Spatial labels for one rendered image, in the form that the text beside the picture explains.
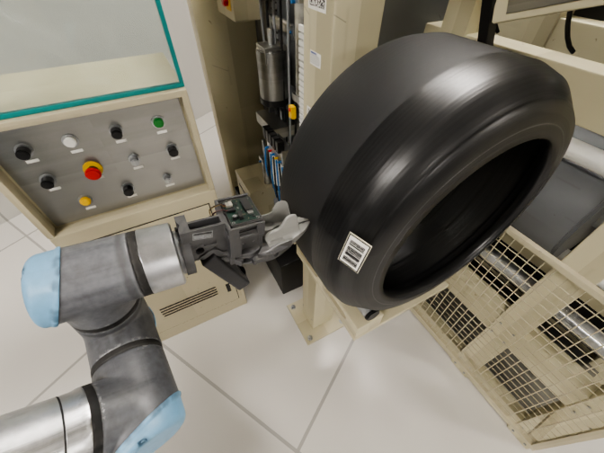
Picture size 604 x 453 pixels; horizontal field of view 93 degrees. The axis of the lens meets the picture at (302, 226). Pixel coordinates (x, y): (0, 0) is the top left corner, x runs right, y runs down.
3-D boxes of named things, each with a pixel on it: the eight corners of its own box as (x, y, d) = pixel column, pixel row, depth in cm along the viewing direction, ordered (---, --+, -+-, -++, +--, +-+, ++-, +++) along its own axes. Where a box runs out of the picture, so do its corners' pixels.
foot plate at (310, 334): (287, 306, 174) (287, 304, 172) (324, 288, 182) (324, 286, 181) (307, 345, 158) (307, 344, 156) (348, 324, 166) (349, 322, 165)
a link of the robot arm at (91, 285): (53, 286, 40) (11, 240, 33) (149, 259, 45) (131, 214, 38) (50, 347, 35) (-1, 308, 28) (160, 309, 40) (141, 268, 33)
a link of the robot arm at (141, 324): (106, 389, 43) (69, 360, 34) (92, 326, 49) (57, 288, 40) (170, 355, 48) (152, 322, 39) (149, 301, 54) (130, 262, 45)
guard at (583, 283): (376, 268, 157) (412, 159, 106) (378, 266, 157) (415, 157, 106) (532, 451, 102) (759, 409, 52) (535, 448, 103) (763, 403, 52)
